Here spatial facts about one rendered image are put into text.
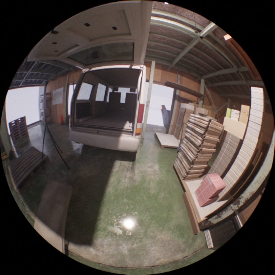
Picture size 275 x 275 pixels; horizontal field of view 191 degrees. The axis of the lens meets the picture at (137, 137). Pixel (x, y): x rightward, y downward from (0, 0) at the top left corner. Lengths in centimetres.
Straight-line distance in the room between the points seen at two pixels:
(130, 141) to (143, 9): 152
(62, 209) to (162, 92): 566
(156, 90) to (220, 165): 474
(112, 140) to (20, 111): 808
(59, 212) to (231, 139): 220
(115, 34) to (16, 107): 810
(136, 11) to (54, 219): 165
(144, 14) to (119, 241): 179
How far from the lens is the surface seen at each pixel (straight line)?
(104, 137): 137
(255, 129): 137
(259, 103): 144
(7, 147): 368
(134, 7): 67
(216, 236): 135
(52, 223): 110
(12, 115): 843
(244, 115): 147
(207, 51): 270
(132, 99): 314
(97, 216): 111
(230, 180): 146
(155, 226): 111
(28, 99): 875
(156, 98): 512
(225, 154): 148
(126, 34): 99
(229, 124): 151
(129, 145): 133
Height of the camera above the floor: 105
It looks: 22 degrees down
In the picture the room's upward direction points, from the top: 8 degrees clockwise
